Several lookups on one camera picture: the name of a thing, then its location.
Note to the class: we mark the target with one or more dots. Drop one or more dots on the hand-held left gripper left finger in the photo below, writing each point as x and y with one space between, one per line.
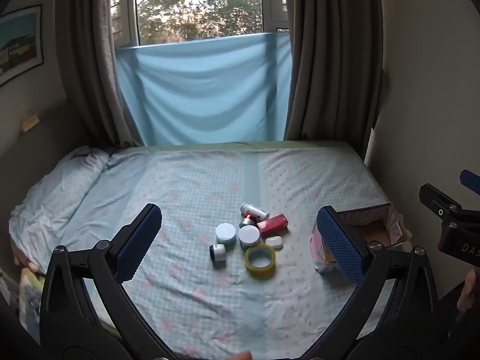
139 243

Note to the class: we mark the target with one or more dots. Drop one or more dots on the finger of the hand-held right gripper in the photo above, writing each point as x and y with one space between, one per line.
471 182
437 197

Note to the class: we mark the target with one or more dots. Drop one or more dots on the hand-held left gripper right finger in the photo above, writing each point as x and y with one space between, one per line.
340 247

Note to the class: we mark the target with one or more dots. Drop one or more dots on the patterned cardboard box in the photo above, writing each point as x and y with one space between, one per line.
378 232

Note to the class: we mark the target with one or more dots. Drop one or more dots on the white oval container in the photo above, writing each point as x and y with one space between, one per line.
274 242

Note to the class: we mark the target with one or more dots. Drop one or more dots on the red carton box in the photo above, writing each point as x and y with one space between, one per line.
273 224

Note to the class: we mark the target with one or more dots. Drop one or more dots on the small labelled jar white lid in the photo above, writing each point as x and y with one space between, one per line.
218 253

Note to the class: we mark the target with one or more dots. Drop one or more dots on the yellow tape roll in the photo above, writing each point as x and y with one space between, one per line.
258 270

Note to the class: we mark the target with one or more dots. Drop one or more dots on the light blue jar white lid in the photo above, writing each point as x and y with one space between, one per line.
225 231

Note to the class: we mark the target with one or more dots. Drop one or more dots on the green jar white lid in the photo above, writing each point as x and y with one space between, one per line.
249 234

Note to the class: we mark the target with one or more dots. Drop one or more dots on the white bottle red label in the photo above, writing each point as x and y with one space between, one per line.
252 210

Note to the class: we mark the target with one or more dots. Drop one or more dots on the small red bottle silver cap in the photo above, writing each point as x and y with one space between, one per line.
247 220

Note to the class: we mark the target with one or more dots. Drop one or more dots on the person's right hand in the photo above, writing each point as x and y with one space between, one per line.
468 292

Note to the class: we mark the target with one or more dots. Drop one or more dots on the person's left hand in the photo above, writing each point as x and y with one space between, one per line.
240 356

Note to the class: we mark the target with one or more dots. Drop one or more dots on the checked floral bedsheet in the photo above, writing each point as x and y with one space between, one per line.
187 195

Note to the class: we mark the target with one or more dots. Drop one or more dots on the crumpled floral quilt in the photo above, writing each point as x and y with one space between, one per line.
56 195

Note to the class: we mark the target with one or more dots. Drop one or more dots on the yellow green printed packet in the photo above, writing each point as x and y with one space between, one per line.
32 292

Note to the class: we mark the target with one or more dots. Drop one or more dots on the yellow sticky note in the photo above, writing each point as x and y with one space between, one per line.
30 121

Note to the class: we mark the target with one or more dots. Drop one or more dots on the light blue cloth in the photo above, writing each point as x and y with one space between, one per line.
202 90

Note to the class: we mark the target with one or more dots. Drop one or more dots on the beige curtain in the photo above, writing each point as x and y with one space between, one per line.
90 63
330 63

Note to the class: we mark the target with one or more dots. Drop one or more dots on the trees outside window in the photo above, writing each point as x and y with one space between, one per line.
195 3

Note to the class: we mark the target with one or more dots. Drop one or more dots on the wall poster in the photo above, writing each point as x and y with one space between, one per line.
18 45

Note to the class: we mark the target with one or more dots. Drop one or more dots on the white window frame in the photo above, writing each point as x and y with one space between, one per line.
275 7

